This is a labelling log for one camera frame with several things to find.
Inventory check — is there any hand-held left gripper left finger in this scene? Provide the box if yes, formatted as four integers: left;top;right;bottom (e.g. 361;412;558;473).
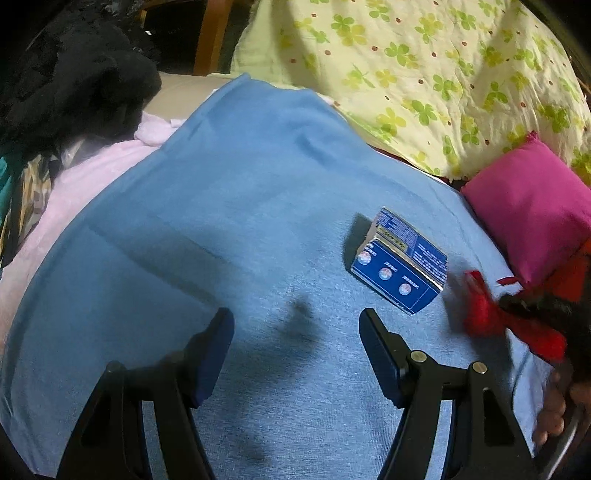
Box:
55;307;236;480

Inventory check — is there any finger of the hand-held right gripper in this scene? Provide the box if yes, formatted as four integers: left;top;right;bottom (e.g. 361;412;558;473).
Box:
499;286;591;370

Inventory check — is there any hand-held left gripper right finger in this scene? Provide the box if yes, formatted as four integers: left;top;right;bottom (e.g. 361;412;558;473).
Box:
359;308;539;480

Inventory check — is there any red ribbon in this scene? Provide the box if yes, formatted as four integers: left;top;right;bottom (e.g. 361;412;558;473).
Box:
463;270;568;361

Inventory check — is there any blue and white box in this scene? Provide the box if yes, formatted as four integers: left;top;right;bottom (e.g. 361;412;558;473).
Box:
349;207;450;315

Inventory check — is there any person's right hand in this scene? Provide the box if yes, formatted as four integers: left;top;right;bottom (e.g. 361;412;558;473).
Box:
531;364;591;446

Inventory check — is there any magenta pillow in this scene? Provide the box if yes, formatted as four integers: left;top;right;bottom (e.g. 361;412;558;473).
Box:
460;131;591;287

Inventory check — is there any blue blanket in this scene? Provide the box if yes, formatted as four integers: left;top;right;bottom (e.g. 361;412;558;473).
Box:
0;74;550;480

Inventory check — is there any pink blanket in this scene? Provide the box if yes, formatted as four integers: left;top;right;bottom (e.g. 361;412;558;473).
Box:
0;113;185;319

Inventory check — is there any patterned cloth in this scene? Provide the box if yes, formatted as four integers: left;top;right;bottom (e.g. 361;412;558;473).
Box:
0;152;54;268

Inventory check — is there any green floral quilt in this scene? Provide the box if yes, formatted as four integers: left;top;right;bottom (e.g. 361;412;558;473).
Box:
231;0;591;183

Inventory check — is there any black fuzzy cloth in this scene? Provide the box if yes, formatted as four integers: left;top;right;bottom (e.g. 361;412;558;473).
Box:
0;18;162;148

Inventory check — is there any wooden chair frame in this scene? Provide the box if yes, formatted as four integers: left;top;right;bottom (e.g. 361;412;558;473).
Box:
194;0;234;75

